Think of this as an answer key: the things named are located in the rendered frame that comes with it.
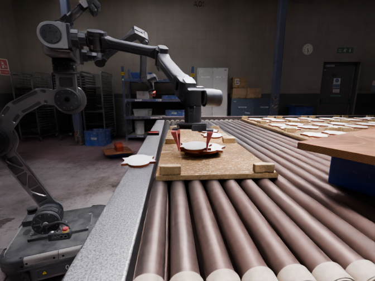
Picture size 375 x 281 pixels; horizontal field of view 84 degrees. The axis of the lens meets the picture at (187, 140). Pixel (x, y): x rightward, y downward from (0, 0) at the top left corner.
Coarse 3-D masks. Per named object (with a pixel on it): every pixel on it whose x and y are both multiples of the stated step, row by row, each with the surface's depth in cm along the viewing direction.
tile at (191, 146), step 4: (184, 144) 78; (188, 144) 78; (192, 144) 78; (196, 144) 78; (200, 144) 78; (204, 144) 78; (180, 148) 75; (184, 148) 74; (188, 148) 72; (192, 148) 72; (196, 148) 72; (200, 148) 72; (204, 148) 74; (208, 148) 74
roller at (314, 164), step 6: (222, 120) 209; (234, 126) 169; (246, 132) 141; (258, 138) 121; (270, 144) 106; (276, 144) 103; (282, 150) 95; (288, 150) 92; (294, 156) 86; (300, 156) 83; (306, 162) 78; (312, 162) 76; (318, 168) 72; (324, 168) 70
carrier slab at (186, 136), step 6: (168, 132) 129; (180, 132) 129; (186, 132) 129; (192, 132) 129; (198, 132) 129; (222, 132) 129; (180, 138) 110; (186, 138) 110; (192, 138) 110; (198, 138) 110; (204, 138) 110
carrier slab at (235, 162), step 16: (224, 144) 96; (160, 160) 72; (176, 160) 72; (192, 160) 72; (208, 160) 72; (224, 160) 72; (240, 160) 72; (256, 160) 72; (160, 176) 58; (176, 176) 58; (192, 176) 59; (208, 176) 59; (224, 176) 59; (240, 176) 60; (256, 176) 60; (272, 176) 60
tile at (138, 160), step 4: (132, 156) 81; (136, 156) 81; (140, 156) 81; (144, 156) 81; (148, 156) 81; (152, 156) 81; (124, 160) 76; (128, 160) 76; (132, 160) 76; (136, 160) 76; (140, 160) 76; (144, 160) 76; (148, 160) 76; (152, 160) 76; (124, 164) 73; (128, 164) 72; (132, 164) 71; (136, 164) 71; (140, 164) 71; (144, 164) 71; (148, 164) 73
